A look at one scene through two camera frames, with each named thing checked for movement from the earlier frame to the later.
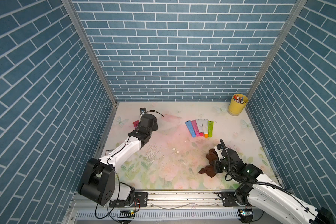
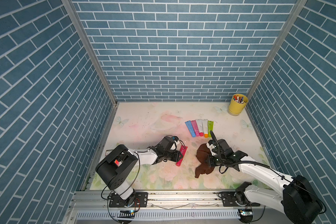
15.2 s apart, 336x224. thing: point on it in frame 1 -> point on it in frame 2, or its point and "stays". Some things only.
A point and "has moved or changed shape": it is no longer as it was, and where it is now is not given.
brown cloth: [209, 170] has moved or changed shape
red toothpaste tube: [136, 123] -> [183, 149]
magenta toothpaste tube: [195, 128] stays
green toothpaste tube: [210, 125] stays
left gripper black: [155, 126] -> [176, 154]
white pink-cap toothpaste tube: [200, 127] stays
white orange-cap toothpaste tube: [205, 122] stays
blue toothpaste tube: [190, 126] stays
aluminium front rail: [157, 200] stays
